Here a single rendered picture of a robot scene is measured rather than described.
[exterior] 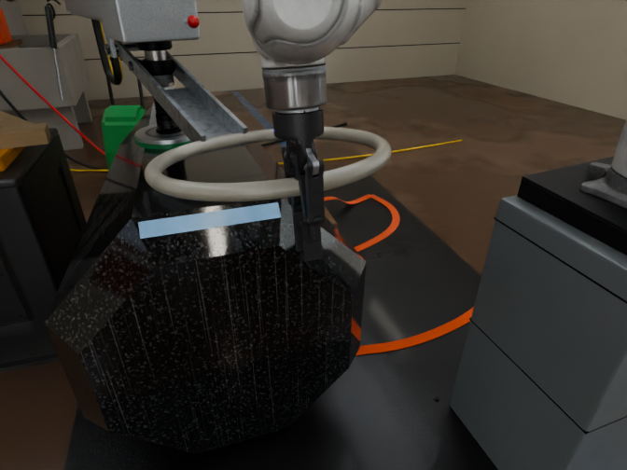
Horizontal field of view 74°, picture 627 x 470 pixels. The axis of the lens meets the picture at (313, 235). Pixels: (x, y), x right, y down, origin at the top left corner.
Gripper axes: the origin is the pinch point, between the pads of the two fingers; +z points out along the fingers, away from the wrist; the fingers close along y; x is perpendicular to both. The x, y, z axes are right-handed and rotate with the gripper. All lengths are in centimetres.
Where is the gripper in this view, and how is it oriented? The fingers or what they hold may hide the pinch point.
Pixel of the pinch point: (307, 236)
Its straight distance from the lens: 69.4
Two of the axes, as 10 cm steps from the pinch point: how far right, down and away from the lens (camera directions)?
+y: -3.5, -3.6, 8.7
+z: 0.7, 9.1, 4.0
